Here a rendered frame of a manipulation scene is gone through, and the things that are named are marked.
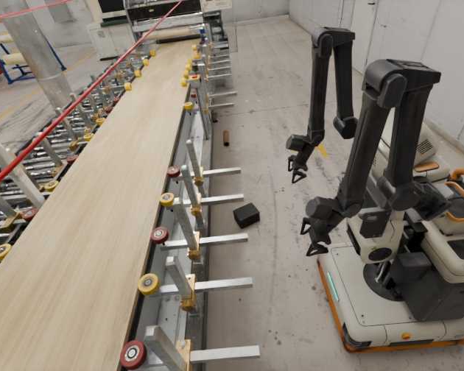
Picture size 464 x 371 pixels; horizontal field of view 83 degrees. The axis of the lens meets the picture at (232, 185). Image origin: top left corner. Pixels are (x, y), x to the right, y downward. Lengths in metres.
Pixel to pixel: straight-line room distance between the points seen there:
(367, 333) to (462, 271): 0.59
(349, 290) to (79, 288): 1.42
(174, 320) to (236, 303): 0.75
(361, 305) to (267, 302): 0.62
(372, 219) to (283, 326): 1.07
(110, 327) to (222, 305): 1.05
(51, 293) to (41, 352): 0.23
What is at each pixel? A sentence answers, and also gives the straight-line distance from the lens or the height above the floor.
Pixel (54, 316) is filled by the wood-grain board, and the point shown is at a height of 0.90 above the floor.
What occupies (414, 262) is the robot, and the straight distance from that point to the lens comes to 1.43.
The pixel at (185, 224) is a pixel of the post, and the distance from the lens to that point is 1.15.
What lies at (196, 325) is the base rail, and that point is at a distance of 1.25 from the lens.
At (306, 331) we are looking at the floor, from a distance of 1.97.
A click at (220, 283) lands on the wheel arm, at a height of 0.84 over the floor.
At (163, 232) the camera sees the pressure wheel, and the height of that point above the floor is 0.91.
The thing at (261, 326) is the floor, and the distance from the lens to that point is 1.97.
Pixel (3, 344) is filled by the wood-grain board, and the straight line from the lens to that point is 1.37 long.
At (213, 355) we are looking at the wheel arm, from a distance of 1.06.
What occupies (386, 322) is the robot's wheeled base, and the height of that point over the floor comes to 0.28.
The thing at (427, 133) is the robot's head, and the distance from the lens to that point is 1.03.
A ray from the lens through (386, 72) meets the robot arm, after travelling 0.68.
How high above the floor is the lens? 1.84
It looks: 40 degrees down
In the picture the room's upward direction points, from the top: 9 degrees counter-clockwise
